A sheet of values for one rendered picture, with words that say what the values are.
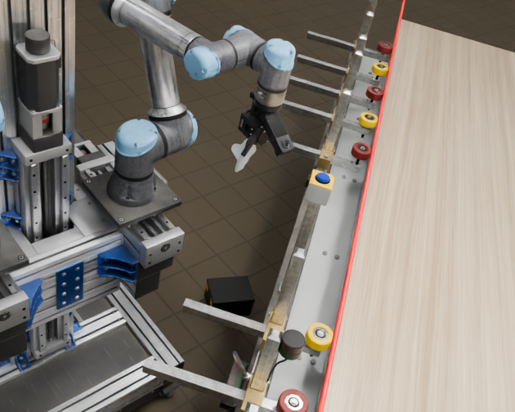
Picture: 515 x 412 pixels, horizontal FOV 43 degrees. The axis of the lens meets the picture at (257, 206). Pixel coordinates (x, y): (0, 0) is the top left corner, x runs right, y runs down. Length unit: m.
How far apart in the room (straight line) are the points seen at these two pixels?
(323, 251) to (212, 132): 1.74
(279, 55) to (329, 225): 1.28
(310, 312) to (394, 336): 0.44
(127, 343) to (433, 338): 1.21
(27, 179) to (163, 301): 1.36
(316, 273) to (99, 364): 0.90
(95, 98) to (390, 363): 2.88
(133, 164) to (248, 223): 1.71
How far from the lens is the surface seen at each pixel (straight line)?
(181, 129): 1.95
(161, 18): 1.65
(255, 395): 1.81
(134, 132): 1.88
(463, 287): 2.28
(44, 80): 1.70
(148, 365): 1.83
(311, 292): 2.42
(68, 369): 2.60
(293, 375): 2.18
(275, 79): 1.58
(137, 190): 1.95
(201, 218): 3.49
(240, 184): 3.75
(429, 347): 2.05
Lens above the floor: 2.38
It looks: 41 degrees down
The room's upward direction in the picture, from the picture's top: 15 degrees clockwise
